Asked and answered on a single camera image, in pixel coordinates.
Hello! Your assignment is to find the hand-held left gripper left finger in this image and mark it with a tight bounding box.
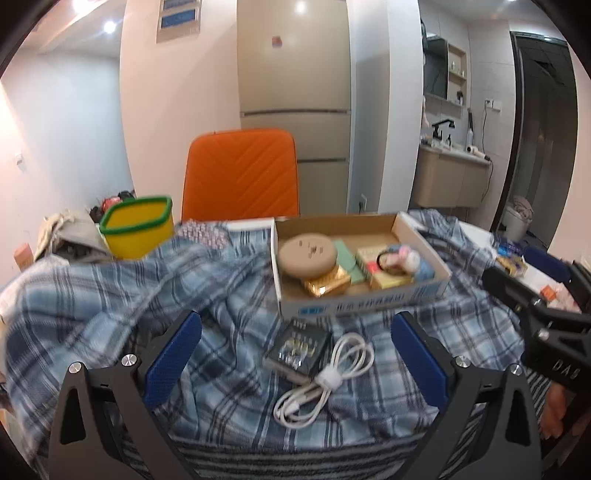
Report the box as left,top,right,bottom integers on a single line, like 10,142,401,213
48,310,202,480

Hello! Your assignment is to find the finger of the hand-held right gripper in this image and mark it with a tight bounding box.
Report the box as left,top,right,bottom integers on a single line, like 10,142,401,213
481,266,591,335
523,246,591,313

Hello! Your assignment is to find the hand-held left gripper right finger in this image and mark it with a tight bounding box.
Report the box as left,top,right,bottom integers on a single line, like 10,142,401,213
390,311,542,480

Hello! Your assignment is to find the cardboard box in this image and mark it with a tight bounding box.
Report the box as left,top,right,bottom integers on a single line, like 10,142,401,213
270,211,452,319

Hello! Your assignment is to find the white cable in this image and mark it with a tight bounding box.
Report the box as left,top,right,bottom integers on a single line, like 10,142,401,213
273,333,375,428

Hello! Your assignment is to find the pink plush toy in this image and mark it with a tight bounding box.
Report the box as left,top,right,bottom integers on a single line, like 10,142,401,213
376,244,435,281

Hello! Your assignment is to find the black patterned box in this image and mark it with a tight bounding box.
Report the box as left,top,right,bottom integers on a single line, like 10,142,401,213
263,318,332,383

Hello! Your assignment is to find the gold foil box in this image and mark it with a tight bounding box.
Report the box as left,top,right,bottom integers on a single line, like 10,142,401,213
302,265,351,296

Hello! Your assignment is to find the person's right hand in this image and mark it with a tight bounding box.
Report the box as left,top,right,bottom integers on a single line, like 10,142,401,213
540,382,572,440

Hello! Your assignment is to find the yellow black packet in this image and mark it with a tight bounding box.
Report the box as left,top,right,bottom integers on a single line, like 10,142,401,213
496,255,528,277

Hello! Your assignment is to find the orange white packet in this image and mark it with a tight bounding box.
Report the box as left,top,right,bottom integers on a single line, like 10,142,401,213
540,284,583,310

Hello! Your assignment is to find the white laundry basket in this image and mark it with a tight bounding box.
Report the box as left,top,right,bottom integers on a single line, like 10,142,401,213
501,195,535,243

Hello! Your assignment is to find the small yellow box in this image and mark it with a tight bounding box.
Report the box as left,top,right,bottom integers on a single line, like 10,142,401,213
372,273,414,291

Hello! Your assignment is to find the blue plaid shirt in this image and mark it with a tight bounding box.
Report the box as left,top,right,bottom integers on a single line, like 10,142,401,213
0,209,555,480

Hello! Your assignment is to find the red gold cigarette pack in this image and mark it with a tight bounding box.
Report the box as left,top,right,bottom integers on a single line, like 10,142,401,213
355,246,398,278

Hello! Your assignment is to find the beige vanity cabinet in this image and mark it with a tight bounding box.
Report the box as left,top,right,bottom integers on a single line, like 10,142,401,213
410,145,491,208

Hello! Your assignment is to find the green flat box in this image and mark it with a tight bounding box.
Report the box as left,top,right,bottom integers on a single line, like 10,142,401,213
332,239,370,283

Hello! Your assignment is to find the red white patterned cloth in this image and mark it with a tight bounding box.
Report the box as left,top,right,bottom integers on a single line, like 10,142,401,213
178,222,229,250

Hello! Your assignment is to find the yellow container green rim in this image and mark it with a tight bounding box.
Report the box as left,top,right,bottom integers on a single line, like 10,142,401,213
99,196,175,260

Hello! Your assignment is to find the striped dark cloth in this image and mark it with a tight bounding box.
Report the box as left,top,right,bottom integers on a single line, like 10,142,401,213
111,429,462,480

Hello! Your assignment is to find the grey beige cloth pile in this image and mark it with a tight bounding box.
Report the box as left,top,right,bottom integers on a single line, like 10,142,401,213
32,210,109,264

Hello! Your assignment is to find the orange quilted chair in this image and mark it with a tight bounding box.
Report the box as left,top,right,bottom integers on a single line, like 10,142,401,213
181,129,300,222

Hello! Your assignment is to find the mirror cabinet with shelf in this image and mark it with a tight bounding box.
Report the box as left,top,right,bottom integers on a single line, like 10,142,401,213
424,36,467,107

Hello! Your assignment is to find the beige refrigerator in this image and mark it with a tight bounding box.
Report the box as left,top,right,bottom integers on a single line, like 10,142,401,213
236,0,352,217

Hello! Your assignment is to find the grey electrical panel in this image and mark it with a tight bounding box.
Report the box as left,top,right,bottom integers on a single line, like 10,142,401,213
156,0,204,43

